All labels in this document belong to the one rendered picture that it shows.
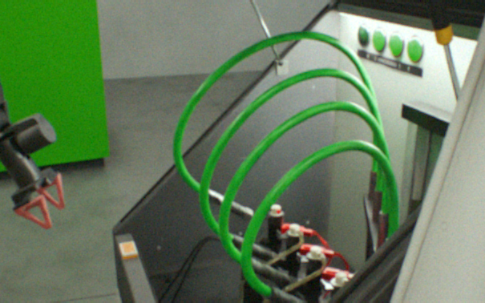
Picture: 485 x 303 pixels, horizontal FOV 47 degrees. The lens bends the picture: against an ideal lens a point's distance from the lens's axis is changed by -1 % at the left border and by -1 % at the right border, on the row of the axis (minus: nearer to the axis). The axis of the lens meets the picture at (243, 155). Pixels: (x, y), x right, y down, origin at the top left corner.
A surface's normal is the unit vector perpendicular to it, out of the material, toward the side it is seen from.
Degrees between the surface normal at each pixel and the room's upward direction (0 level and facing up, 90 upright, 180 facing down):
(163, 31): 90
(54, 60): 90
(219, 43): 90
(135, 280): 0
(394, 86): 90
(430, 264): 76
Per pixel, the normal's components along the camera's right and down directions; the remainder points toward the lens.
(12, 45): 0.39, 0.32
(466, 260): -0.91, -0.11
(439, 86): -0.94, 0.11
